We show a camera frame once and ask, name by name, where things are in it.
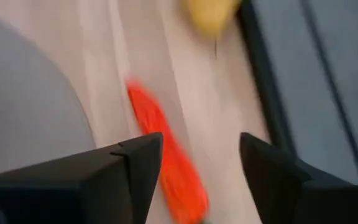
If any orange toy carrot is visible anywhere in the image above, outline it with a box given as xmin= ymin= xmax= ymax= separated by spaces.
xmin=125 ymin=77 xmax=210 ymax=224

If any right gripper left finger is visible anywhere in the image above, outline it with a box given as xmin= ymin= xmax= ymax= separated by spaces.
xmin=0 ymin=132 xmax=164 ymax=224

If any round grey placemat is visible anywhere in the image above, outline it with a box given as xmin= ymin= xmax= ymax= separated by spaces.
xmin=0 ymin=12 xmax=96 ymax=175

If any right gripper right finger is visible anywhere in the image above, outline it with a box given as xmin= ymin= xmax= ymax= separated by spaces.
xmin=239 ymin=132 xmax=358 ymax=224

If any yellow toy pear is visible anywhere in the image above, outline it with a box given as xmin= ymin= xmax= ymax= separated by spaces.
xmin=180 ymin=0 xmax=242 ymax=60

